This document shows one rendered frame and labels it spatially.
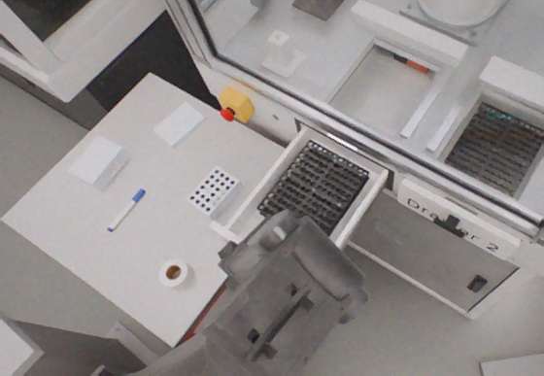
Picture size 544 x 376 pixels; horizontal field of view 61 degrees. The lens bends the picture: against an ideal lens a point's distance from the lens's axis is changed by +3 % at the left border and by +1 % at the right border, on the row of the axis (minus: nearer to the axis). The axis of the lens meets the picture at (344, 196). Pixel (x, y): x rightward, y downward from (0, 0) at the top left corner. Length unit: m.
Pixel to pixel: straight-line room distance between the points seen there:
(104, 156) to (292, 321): 1.09
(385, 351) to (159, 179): 1.07
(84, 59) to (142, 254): 0.60
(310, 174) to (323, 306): 0.73
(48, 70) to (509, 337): 1.78
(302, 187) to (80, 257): 0.62
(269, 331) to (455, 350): 1.56
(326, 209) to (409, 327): 0.94
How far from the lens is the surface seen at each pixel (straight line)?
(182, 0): 1.10
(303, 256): 0.37
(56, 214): 1.45
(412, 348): 1.87
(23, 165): 2.68
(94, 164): 1.40
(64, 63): 1.52
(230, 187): 1.23
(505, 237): 1.02
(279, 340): 0.36
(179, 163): 1.35
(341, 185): 1.09
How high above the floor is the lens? 1.86
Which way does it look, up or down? 66 degrees down
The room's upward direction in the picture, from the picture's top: 7 degrees counter-clockwise
